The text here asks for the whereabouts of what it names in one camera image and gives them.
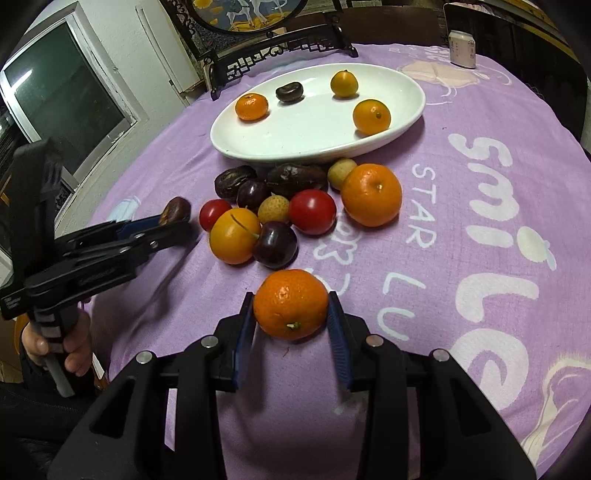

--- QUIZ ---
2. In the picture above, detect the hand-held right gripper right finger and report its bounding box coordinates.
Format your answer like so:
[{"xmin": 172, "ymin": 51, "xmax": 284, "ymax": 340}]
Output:
[{"xmin": 328, "ymin": 292, "xmax": 537, "ymax": 480}]

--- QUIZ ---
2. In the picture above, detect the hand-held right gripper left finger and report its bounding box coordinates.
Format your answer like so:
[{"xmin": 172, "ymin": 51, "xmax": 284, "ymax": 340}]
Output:
[{"xmin": 46, "ymin": 292, "xmax": 256, "ymax": 480}]

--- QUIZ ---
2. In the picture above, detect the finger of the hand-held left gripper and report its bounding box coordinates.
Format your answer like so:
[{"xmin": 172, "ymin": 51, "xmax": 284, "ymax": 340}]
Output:
[
  {"xmin": 54, "ymin": 216, "xmax": 163, "ymax": 256},
  {"xmin": 25, "ymin": 220, "xmax": 194, "ymax": 299}
]

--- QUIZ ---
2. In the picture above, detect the dark brown date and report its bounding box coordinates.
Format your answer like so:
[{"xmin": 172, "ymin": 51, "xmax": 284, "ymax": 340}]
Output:
[
  {"xmin": 213, "ymin": 165, "xmax": 258, "ymax": 200},
  {"xmin": 158, "ymin": 196, "xmax": 192, "ymax": 227}
]

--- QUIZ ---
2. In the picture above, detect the medium orange mandarin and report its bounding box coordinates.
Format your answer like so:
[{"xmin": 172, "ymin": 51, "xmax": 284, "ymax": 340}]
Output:
[{"xmin": 252, "ymin": 269, "xmax": 330, "ymax": 342}]

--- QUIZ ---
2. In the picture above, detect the white oval plate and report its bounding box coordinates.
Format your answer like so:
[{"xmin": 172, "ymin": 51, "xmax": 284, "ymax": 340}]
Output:
[{"xmin": 210, "ymin": 63, "xmax": 426, "ymax": 164}]

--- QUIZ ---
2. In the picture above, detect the person's left forearm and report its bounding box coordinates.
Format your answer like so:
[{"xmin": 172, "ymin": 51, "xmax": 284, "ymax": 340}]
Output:
[{"xmin": 0, "ymin": 355, "xmax": 109, "ymax": 480}]

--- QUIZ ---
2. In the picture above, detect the person's left hand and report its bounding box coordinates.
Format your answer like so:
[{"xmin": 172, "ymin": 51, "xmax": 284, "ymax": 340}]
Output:
[{"xmin": 20, "ymin": 313, "xmax": 94, "ymax": 377}]

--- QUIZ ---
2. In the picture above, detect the small red tomato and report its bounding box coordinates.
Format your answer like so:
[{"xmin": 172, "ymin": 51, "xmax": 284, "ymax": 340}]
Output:
[{"xmin": 199, "ymin": 199, "xmax": 232, "ymax": 232}]

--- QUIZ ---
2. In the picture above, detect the yellow-orange plum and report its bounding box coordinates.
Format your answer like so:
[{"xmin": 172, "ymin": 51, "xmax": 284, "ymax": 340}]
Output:
[{"xmin": 209, "ymin": 208, "xmax": 263, "ymax": 265}]

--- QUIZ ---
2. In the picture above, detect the dark purple plum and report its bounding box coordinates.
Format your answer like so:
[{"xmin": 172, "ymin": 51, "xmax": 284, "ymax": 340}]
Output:
[
  {"xmin": 236, "ymin": 180, "xmax": 272, "ymax": 213},
  {"xmin": 252, "ymin": 221, "xmax": 299, "ymax": 270}
]

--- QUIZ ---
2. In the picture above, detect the white framed window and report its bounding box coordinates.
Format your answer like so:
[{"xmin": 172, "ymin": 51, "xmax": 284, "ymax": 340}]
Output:
[{"xmin": 0, "ymin": 10, "xmax": 138, "ymax": 178}]

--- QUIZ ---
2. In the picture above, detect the large red tomato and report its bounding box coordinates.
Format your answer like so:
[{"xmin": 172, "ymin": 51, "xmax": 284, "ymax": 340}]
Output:
[{"xmin": 288, "ymin": 189, "xmax": 338, "ymax": 236}]

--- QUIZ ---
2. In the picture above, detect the pale yellow longan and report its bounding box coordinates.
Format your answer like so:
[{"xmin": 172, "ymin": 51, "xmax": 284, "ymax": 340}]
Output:
[
  {"xmin": 257, "ymin": 195, "xmax": 291, "ymax": 225},
  {"xmin": 327, "ymin": 158, "xmax": 358, "ymax": 191}
]

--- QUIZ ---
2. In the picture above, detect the large orange mandarin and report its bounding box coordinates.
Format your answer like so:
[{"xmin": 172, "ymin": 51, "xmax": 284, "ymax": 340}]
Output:
[{"xmin": 341, "ymin": 163, "xmax": 403, "ymax": 228}]

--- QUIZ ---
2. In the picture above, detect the small orange mandarin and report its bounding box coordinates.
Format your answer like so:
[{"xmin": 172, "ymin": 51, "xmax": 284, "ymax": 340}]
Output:
[{"xmin": 235, "ymin": 93, "xmax": 269, "ymax": 122}]

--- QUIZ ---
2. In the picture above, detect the long dark date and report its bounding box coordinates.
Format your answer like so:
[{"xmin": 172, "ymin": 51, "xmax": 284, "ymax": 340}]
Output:
[{"xmin": 265, "ymin": 163, "xmax": 330, "ymax": 199}]

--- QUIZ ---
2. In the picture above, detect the purple printed tablecloth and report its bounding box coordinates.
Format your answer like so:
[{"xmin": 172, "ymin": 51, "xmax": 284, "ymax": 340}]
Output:
[{"xmin": 85, "ymin": 42, "xmax": 591, "ymax": 480}]

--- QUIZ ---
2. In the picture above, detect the dark wrinkled date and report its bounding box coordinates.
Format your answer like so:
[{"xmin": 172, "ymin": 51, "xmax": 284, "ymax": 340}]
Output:
[{"xmin": 276, "ymin": 82, "xmax": 304, "ymax": 104}]

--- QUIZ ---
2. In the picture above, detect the round yellow-orange citrus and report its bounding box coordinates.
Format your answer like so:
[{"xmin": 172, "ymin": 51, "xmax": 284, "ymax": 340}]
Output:
[{"xmin": 353, "ymin": 99, "xmax": 392, "ymax": 136}]

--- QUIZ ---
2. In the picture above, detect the yellow kumquat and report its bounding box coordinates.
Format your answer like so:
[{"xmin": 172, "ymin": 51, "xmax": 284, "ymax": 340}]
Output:
[{"xmin": 330, "ymin": 69, "xmax": 359, "ymax": 99}]

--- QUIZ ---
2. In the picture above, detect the white labelled can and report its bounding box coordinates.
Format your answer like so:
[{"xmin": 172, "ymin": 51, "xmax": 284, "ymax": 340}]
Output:
[{"xmin": 448, "ymin": 30, "xmax": 476, "ymax": 70}]

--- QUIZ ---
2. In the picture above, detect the dark wooden chair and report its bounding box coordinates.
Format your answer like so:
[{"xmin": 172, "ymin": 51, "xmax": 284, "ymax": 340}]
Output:
[{"xmin": 442, "ymin": 0, "xmax": 587, "ymax": 88}]

